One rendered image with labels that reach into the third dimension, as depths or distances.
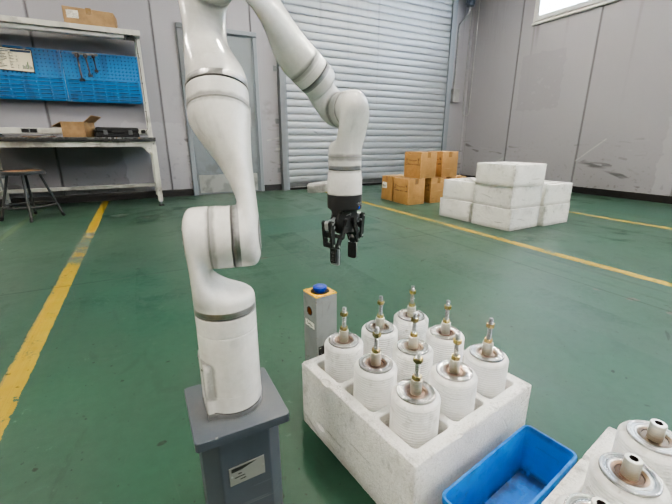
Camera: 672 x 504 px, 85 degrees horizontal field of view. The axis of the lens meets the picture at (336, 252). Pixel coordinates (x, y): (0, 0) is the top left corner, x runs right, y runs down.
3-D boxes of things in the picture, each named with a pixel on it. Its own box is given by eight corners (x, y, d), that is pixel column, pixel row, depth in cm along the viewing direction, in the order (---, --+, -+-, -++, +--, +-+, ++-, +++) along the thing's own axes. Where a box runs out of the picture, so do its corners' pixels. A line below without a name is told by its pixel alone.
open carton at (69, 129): (66, 137, 420) (61, 116, 414) (104, 137, 429) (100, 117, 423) (53, 137, 392) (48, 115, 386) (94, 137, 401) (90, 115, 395)
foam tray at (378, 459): (409, 543, 69) (415, 467, 64) (303, 420, 99) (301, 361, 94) (521, 447, 91) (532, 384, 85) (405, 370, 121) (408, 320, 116)
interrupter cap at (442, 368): (437, 359, 83) (437, 356, 83) (472, 365, 81) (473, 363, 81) (434, 379, 76) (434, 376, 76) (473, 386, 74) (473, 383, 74)
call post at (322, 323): (317, 396, 109) (315, 299, 100) (305, 383, 114) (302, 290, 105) (337, 387, 113) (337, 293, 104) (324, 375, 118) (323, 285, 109)
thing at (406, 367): (381, 410, 93) (384, 346, 88) (404, 392, 99) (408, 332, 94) (413, 430, 86) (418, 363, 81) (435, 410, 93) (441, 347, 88)
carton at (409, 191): (423, 203, 442) (425, 178, 433) (407, 205, 432) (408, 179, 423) (408, 200, 467) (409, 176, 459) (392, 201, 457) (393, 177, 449)
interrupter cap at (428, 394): (405, 376, 77) (405, 374, 77) (440, 389, 73) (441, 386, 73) (389, 397, 71) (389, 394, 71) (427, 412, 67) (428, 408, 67)
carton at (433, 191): (444, 201, 457) (446, 177, 448) (429, 203, 446) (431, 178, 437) (428, 198, 482) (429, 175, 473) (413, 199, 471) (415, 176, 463)
